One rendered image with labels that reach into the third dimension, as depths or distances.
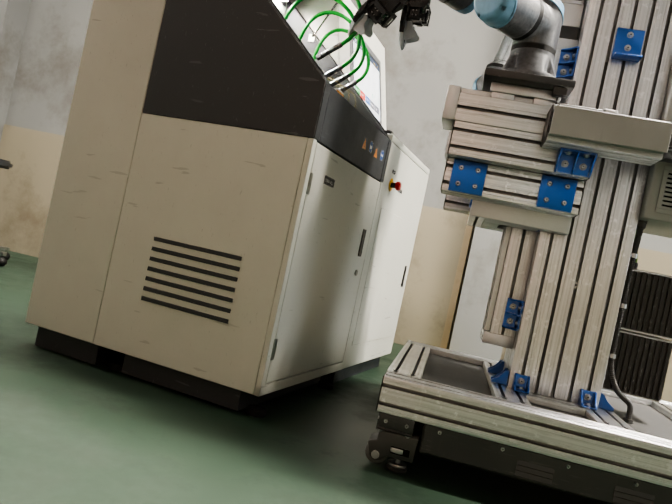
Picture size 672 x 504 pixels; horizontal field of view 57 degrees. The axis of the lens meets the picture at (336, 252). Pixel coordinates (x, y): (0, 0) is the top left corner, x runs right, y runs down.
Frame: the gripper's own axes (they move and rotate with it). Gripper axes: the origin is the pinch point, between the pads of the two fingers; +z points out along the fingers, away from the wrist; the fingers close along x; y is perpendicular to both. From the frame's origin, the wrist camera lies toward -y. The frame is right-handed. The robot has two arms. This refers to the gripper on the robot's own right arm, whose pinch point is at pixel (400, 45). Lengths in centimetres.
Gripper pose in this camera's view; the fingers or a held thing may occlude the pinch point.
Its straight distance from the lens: 224.2
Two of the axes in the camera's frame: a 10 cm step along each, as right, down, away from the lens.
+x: 3.4, 0.7, 9.4
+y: 9.2, 2.0, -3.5
